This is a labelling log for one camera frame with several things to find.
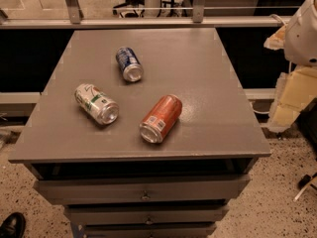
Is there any grey top drawer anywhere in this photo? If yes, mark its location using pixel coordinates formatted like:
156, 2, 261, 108
34, 175, 250, 205

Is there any black shoe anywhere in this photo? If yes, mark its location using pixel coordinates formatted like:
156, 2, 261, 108
0, 212, 26, 238

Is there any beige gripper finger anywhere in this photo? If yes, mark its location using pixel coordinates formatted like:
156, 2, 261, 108
267, 65, 317, 133
264, 26, 286, 51

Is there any white green 7up can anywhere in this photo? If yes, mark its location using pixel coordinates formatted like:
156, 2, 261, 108
74, 83, 119, 125

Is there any red coke can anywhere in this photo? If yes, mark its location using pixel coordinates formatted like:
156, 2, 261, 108
139, 94, 182, 144

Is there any grey drawer cabinet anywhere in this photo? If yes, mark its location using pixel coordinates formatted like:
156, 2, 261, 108
10, 29, 269, 238

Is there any blue pepsi can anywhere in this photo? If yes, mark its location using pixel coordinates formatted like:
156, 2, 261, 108
116, 47, 144, 82

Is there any grey bottom drawer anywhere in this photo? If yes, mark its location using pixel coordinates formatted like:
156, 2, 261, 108
84, 222, 216, 238

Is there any metal railing frame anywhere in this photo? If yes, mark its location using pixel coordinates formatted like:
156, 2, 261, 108
0, 0, 303, 29

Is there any black white floor tool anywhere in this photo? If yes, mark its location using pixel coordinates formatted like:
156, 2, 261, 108
293, 173, 317, 201

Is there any grey drawer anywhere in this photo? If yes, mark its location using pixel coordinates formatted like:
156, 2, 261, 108
84, 222, 216, 238
34, 175, 250, 205
64, 204, 229, 225

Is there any grey middle drawer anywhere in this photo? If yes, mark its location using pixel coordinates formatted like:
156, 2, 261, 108
64, 204, 229, 225

